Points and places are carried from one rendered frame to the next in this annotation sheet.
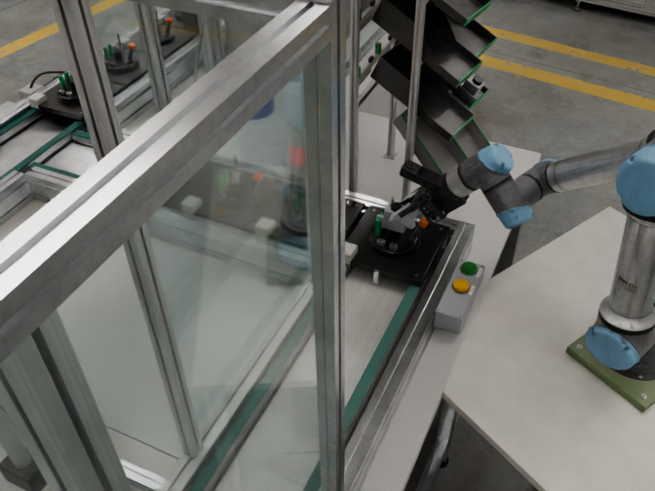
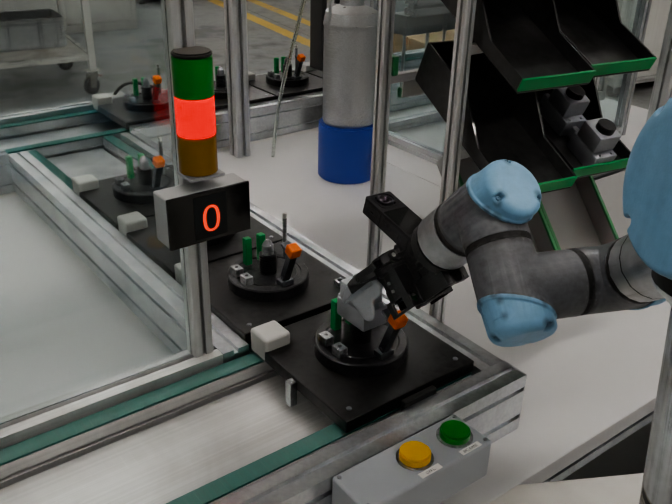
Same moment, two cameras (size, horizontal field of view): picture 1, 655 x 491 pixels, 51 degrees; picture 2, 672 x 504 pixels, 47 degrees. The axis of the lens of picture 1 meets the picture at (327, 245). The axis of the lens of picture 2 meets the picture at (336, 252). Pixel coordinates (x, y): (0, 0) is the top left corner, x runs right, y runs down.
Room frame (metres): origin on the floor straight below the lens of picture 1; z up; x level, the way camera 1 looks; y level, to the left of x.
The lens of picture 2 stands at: (0.50, -0.58, 1.63)
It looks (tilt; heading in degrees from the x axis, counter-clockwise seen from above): 27 degrees down; 26
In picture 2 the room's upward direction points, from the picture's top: 1 degrees clockwise
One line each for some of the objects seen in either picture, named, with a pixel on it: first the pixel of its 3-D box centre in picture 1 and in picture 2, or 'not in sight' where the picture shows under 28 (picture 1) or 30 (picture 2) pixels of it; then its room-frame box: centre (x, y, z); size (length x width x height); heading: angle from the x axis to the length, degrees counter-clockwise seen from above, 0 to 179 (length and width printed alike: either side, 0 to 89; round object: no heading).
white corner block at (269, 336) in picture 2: (346, 252); (270, 340); (1.34, -0.05, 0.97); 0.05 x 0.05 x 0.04; 64
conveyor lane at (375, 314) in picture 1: (340, 328); (174, 451); (1.13, -0.03, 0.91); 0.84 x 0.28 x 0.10; 154
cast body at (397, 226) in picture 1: (392, 214); (357, 295); (1.39, -0.17, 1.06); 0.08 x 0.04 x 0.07; 64
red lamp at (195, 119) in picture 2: not in sight; (195, 114); (1.27, 0.01, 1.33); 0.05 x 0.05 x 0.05
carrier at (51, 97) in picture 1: (74, 83); not in sight; (2.22, 0.90, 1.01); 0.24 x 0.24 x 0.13; 64
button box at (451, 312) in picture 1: (459, 294); (413, 475); (1.22, -0.34, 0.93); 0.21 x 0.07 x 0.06; 154
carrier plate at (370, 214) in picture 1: (394, 243); (360, 354); (1.39, -0.18, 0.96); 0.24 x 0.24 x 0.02; 64
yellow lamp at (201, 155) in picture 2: not in sight; (197, 152); (1.27, 0.01, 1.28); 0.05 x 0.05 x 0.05
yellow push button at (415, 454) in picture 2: (461, 286); (414, 456); (1.22, -0.34, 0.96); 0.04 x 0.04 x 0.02
